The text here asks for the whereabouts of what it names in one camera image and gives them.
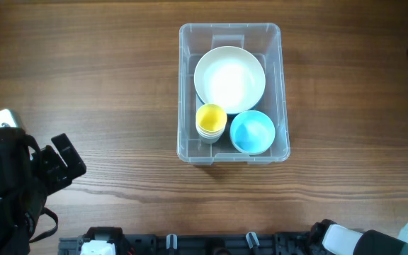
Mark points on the cream cup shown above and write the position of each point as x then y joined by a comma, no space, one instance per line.
210,135

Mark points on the clear plastic storage bin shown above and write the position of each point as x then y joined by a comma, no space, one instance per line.
263,40

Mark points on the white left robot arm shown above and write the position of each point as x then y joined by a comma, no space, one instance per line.
28,175

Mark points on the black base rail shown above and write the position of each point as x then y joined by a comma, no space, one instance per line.
111,240

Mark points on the yellow cup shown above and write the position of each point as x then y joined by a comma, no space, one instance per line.
211,118

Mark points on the grey cup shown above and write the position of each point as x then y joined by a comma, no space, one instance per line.
209,140

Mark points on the large cream bowl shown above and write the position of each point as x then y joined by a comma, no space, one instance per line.
230,77

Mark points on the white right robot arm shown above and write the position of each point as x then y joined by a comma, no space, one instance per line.
335,239

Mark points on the pink cup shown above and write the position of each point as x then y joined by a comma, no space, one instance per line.
199,130

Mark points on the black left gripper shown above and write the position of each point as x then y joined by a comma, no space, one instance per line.
48,164

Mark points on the light blue bowl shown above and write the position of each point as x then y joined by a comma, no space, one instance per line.
252,132

